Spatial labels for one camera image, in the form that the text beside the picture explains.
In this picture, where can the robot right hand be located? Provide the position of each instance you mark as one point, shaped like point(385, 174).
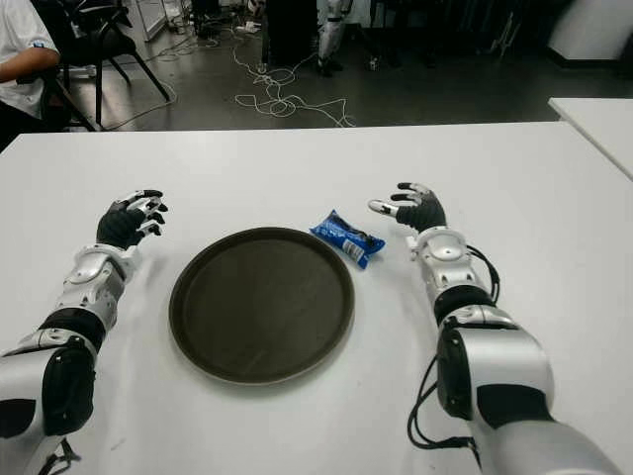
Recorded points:
point(425, 210)

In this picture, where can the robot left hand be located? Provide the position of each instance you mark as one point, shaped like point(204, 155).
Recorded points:
point(118, 225)

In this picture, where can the blue Oreo packet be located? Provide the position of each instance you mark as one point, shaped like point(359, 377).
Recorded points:
point(341, 232)

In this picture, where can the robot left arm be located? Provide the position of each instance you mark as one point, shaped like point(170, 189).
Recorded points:
point(89, 282)

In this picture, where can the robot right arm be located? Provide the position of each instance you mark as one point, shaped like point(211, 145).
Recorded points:
point(499, 356)

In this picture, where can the round dark brown tray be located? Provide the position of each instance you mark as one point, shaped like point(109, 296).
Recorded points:
point(262, 307)

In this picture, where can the black chair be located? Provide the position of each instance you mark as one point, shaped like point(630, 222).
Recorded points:
point(104, 44)

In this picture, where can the white side table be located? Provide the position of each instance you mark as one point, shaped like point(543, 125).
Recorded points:
point(598, 123)

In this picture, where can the person in white shirt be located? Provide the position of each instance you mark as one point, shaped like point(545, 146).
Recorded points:
point(20, 44)

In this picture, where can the black cabinet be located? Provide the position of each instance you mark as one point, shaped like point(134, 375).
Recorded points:
point(292, 29)

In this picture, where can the white power strip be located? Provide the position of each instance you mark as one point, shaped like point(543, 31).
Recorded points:
point(247, 28)

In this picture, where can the white curved panel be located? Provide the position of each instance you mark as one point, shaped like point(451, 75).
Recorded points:
point(593, 25)

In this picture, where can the white shelf frame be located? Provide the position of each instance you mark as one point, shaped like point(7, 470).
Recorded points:
point(151, 17)

